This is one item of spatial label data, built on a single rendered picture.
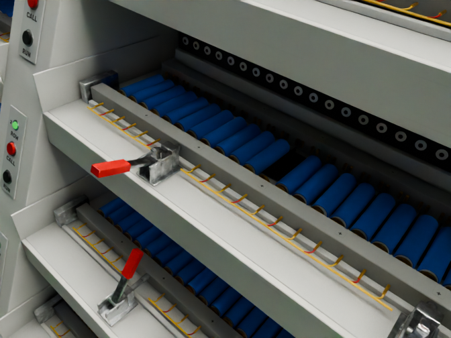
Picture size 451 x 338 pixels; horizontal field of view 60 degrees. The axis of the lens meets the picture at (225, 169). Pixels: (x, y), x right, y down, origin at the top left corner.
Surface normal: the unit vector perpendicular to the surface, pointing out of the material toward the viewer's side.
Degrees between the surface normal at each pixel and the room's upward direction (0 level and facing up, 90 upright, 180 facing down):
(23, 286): 90
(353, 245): 23
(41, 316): 90
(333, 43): 112
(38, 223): 90
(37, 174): 90
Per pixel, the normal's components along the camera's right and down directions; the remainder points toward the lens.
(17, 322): 0.76, 0.47
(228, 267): -0.65, 0.44
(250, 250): 0.08, -0.76
